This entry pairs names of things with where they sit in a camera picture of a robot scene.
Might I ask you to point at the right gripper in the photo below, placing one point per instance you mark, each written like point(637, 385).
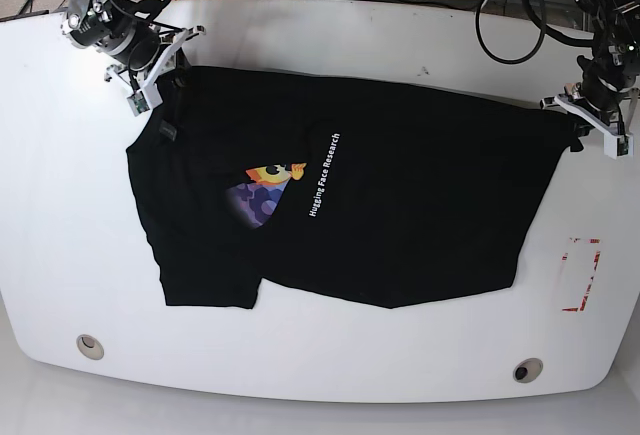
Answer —
point(148, 54)

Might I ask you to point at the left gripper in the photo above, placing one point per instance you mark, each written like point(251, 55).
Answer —
point(602, 107)

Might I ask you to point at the black t-shirt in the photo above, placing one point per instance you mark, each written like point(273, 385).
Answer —
point(377, 193)

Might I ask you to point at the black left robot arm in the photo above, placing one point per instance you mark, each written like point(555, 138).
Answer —
point(608, 76)

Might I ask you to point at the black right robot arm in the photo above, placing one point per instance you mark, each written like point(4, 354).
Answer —
point(125, 30)

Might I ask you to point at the red tape rectangle marking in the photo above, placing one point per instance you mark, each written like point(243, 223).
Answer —
point(578, 268)

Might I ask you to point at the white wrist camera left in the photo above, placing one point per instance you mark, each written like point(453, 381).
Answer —
point(617, 146)

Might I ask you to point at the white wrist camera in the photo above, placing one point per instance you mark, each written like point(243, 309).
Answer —
point(617, 146)
point(144, 100)

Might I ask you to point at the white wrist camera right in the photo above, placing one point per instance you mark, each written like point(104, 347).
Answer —
point(144, 100)

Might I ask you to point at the right table cable grommet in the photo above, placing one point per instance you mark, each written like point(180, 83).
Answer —
point(528, 370)

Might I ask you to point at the table cable grommet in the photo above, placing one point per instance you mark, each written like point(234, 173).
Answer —
point(90, 347)
point(528, 370)

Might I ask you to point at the left table cable grommet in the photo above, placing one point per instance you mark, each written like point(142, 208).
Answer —
point(90, 347)

